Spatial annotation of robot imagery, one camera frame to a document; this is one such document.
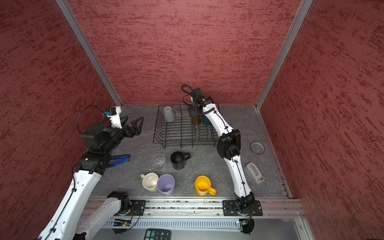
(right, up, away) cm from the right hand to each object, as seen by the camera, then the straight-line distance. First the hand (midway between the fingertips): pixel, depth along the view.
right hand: (195, 113), depth 97 cm
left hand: (-28, -4, -28) cm, 40 cm away
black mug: (-11, -28, -8) cm, 31 cm away
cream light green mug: (-25, -37, -19) cm, 48 cm away
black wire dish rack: (-15, -9, +10) cm, 20 cm away
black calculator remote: (-17, -57, -30) cm, 66 cm away
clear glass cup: (-23, -30, -6) cm, 38 cm away
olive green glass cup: (0, -4, +7) cm, 8 cm away
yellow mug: (+4, -41, -16) cm, 44 cm away
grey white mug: (-19, 0, +6) cm, 20 cm away
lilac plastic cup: (-16, -40, -17) cm, 46 cm away
